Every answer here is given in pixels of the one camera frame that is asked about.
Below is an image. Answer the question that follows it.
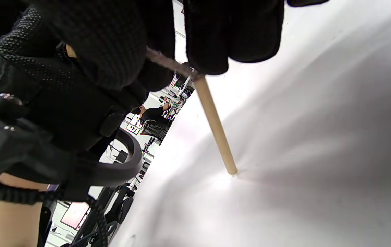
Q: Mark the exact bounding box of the person's left hand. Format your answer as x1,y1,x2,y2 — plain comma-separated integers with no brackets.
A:
0,6,149,152

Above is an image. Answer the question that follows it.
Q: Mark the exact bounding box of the person's right hand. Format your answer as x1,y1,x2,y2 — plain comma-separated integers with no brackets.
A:
27,0,330,92

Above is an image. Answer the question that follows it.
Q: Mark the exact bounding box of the wooden lacing needle stick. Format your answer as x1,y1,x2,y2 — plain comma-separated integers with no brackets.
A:
193,75,239,176

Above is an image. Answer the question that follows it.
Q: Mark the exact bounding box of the person's left forearm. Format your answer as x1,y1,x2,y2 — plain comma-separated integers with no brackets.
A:
0,173,51,247

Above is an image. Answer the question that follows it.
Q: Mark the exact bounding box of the black and white tracking controller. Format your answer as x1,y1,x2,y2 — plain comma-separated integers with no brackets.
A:
88,128,144,188

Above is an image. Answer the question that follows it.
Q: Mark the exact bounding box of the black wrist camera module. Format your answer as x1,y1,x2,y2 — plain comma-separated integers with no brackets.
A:
0,92,76,186

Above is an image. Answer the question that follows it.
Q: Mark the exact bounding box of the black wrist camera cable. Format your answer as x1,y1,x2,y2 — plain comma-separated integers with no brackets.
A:
85,195,109,247

